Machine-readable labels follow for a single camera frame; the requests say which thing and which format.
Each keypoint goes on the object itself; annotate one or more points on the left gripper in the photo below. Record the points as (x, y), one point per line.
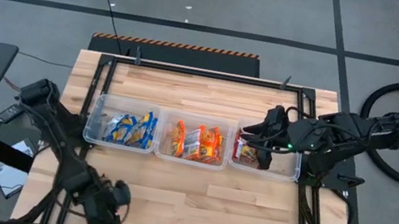
(102, 208)

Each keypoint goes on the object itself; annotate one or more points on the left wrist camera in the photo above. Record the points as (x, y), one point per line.
(122, 194)

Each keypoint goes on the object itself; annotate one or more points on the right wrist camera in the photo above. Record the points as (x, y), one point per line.
(276, 117)

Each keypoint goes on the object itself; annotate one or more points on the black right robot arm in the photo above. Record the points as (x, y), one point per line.
(365, 129)

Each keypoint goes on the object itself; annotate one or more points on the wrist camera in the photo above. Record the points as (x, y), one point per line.
(122, 194)
(276, 117)

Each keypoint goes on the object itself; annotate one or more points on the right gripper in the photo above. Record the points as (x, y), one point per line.
(285, 137)

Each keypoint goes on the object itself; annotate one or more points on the black hazard-striped floor mat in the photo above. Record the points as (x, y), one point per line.
(176, 55)

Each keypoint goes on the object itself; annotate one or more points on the black frame clamp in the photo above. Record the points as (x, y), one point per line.
(284, 83)
(137, 58)

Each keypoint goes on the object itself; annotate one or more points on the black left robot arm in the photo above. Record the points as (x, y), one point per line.
(56, 132)

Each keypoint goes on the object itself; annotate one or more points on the black power brick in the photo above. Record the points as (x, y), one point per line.
(7, 114)

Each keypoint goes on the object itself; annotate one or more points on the white paper sheets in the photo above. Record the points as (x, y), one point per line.
(7, 173)

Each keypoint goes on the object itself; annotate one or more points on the clear plastic bin with label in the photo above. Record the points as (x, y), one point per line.
(164, 138)

